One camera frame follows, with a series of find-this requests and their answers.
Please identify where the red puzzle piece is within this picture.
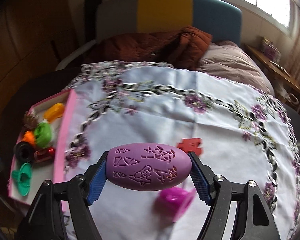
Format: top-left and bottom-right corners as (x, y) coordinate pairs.
(177, 138), (204, 156)

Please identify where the magenta plastic spool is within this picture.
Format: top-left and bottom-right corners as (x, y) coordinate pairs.
(155, 187), (196, 223)

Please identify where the purple patterned egg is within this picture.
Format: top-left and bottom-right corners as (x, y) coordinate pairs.
(106, 143), (192, 191)

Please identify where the shiny red capsule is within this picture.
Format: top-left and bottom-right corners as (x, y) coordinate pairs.
(34, 147), (56, 163)

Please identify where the green white plug nightlight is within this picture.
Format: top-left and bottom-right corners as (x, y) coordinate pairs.
(33, 122), (52, 148)

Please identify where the green plastic mould cylinder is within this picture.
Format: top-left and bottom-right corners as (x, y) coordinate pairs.
(12, 163), (32, 197)

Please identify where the black lens cap cylinder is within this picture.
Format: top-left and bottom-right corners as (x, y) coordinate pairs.
(14, 141), (35, 164)

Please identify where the yellow plastic toy piece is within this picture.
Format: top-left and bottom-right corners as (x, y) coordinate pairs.
(43, 103), (65, 123)

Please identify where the orange plastic block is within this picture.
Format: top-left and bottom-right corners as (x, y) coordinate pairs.
(22, 131), (36, 148)

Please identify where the white floral embroidered tablecloth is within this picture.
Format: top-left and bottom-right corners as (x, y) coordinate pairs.
(64, 61), (300, 239)

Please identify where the pink rimmed white box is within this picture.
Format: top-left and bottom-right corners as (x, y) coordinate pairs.
(8, 89), (76, 206)

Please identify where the pale pink duvet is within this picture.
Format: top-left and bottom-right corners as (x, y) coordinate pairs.
(197, 41), (275, 96)

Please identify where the wooden side table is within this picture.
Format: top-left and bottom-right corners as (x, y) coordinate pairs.
(243, 44), (300, 94)

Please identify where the rust orange quilted blanket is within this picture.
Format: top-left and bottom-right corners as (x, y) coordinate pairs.
(101, 26), (212, 70)

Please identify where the purple gift box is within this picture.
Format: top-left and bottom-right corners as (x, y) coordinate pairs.
(260, 37), (281, 63)

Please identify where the grey yellow blue headboard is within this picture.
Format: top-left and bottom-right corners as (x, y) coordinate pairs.
(96, 0), (242, 45)

